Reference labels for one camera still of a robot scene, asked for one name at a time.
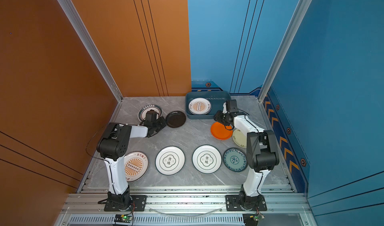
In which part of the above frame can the orange plastic plate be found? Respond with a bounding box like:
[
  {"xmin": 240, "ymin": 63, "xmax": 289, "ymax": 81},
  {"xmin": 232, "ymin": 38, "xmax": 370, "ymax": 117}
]
[{"xmin": 211, "ymin": 122, "xmax": 233, "ymax": 140}]

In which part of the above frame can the small black plate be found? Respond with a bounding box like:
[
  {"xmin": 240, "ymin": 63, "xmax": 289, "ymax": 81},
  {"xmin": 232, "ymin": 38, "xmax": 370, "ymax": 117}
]
[{"xmin": 166, "ymin": 111, "xmax": 187, "ymax": 128}]

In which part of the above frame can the white plate dark rim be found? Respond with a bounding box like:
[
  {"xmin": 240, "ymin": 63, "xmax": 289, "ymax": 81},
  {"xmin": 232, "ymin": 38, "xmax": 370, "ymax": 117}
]
[{"xmin": 138, "ymin": 104, "xmax": 163, "ymax": 122}]

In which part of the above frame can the orange sunburst plate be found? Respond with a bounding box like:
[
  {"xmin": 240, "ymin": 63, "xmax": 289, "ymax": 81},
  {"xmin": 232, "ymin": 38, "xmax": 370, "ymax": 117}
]
[
  {"xmin": 124, "ymin": 151, "xmax": 150, "ymax": 183},
  {"xmin": 188, "ymin": 98, "xmax": 212, "ymax": 115}
]

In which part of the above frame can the cream plate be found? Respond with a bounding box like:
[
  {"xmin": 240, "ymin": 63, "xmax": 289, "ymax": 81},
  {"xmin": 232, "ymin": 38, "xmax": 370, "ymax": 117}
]
[{"xmin": 232, "ymin": 129, "xmax": 247, "ymax": 148}]

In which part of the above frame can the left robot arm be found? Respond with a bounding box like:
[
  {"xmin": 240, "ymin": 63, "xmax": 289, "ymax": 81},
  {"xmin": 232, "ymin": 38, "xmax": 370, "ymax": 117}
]
[{"xmin": 97, "ymin": 117, "xmax": 167, "ymax": 212}]

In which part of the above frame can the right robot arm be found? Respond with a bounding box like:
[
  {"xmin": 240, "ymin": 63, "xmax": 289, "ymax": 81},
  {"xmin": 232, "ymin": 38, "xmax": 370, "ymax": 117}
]
[{"xmin": 214, "ymin": 110, "xmax": 280, "ymax": 211}]

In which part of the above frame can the teal plastic bin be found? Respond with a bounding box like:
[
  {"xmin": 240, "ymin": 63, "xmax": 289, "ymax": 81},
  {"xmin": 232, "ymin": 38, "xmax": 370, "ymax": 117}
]
[{"xmin": 185, "ymin": 91, "xmax": 231, "ymax": 119}]

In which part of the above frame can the white plate black emblem left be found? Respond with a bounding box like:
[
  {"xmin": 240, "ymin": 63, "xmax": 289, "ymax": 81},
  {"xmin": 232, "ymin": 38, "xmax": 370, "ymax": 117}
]
[{"xmin": 155, "ymin": 146, "xmax": 186, "ymax": 176}]

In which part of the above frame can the white plate black emblem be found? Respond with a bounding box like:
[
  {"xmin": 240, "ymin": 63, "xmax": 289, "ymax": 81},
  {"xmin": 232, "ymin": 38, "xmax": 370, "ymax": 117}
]
[
  {"xmin": 192, "ymin": 145, "xmax": 222, "ymax": 174},
  {"xmin": 155, "ymin": 146, "xmax": 186, "ymax": 176}
]

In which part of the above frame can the white plate black emblem right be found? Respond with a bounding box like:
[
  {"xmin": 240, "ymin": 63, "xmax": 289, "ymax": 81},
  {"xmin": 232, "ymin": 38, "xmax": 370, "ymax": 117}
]
[{"xmin": 192, "ymin": 145, "xmax": 222, "ymax": 174}]

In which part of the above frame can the teal patterned plate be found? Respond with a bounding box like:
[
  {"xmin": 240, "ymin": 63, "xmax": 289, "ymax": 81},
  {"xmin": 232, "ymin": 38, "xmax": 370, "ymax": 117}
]
[{"xmin": 223, "ymin": 148, "xmax": 248, "ymax": 173}]

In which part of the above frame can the orange sunburst plate front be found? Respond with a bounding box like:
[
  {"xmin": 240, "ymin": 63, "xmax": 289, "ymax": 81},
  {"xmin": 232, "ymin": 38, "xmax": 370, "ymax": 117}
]
[{"xmin": 124, "ymin": 151, "xmax": 150, "ymax": 183}]

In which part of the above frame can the left green circuit board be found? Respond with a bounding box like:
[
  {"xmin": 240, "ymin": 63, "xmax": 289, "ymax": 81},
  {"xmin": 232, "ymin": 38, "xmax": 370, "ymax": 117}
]
[{"xmin": 113, "ymin": 214, "xmax": 134, "ymax": 226}]

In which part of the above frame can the right circuit board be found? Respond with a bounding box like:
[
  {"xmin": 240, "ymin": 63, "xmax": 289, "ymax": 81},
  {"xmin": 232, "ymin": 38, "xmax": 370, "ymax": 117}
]
[{"xmin": 243, "ymin": 214, "xmax": 265, "ymax": 226}]

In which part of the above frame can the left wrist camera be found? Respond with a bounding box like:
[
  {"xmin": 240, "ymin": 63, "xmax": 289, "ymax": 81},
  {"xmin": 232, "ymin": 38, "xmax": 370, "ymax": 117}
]
[{"xmin": 145, "ymin": 109, "xmax": 159, "ymax": 122}]

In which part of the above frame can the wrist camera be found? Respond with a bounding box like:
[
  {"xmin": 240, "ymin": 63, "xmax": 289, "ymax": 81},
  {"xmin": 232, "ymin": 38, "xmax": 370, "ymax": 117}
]
[
  {"xmin": 223, "ymin": 99, "xmax": 240, "ymax": 114},
  {"xmin": 145, "ymin": 109, "xmax": 159, "ymax": 122}
]

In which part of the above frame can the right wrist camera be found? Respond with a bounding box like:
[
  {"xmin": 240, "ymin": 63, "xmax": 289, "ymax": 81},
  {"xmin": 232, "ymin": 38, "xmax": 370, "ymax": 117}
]
[{"xmin": 223, "ymin": 99, "xmax": 240, "ymax": 114}]

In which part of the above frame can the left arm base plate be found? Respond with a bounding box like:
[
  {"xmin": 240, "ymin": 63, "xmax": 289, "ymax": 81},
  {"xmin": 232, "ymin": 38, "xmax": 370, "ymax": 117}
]
[{"xmin": 104, "ymin": 195, "xmax": 147, "ymax": 212}]

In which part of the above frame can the aluminium rail frame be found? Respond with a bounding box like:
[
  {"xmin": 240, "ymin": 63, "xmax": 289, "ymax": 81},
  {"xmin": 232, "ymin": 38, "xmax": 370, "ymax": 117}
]
[{"xmin": 55, "ymin": 185, "xmax": 316, "ymax": 226}]

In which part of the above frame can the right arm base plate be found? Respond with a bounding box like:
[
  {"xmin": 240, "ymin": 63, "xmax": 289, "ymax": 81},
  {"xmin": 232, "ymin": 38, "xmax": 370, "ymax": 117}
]
[{"xmin": 225, "ymin": 195, "xmax": 268, "ymax": 212}]

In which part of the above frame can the left aluminium corner post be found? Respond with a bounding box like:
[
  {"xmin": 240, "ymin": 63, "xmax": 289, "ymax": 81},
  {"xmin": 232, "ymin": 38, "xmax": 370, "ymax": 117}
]
[{"xmin": 57, "ymin": 0, "xmax": 123, "ymax": 102}]

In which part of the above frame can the aluminium corner post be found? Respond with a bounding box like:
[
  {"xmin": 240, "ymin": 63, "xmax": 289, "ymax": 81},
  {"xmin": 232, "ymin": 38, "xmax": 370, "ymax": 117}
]
[
  {"xmin": 57, "ymin": 0, "xmax": 123, "ymax": 102},
  {"xmin": 258, "ymin": 0, "xmax": 312, "ymax": 103}
]

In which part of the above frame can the right aluminium corner post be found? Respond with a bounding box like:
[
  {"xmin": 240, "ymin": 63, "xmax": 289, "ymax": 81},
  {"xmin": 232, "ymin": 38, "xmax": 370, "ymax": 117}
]
[{"xmin": 258, "ymin": 0, "xmax": 312, "ymax": 103}]

